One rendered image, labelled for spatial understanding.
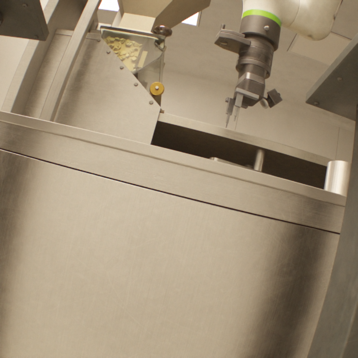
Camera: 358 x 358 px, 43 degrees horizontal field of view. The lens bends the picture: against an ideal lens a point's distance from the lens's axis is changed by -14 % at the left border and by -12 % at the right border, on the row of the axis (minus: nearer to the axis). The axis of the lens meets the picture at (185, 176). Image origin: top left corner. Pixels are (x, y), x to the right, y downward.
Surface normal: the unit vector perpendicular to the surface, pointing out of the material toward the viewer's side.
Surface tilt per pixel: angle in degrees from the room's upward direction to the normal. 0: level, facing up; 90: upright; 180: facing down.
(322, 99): 180
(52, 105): 90
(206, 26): 180
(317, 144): 90
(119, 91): 90
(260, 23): 90
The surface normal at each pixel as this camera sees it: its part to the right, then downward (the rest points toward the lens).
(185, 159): 0.07, -0.20
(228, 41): -0.23, 0.95
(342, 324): -0.97, -0.25
